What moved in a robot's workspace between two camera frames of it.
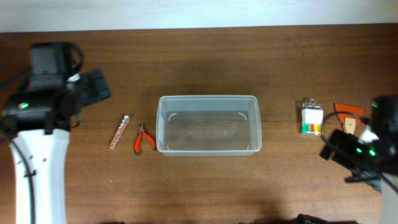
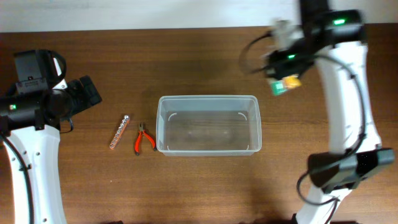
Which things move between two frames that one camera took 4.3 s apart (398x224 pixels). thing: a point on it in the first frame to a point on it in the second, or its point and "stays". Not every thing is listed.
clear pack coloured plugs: x=312 y=117 to x=280 y=86
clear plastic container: x=208 y=125 stays
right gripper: x=342 y=140 to x=275 y=68
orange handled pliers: x=142 y=130 stays
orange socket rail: x=120 y=132 stays
